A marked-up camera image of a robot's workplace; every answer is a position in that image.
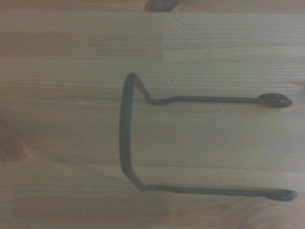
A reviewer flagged black wire plate stand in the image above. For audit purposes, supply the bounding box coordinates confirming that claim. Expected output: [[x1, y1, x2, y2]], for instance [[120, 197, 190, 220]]
[[119, 72, 299, 201]]

